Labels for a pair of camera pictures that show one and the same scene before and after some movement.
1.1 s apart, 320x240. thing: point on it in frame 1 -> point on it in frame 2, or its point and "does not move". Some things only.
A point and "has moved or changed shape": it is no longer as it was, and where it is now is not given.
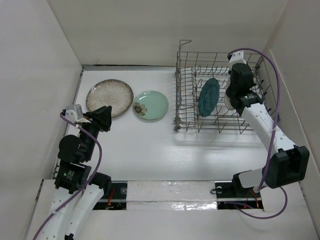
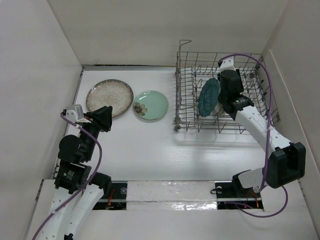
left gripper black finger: (101, 117) does not move
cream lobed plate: (227, 100) has moved or changed shape
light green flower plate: (151, 105) does not move
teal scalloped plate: (208, 97) does not move
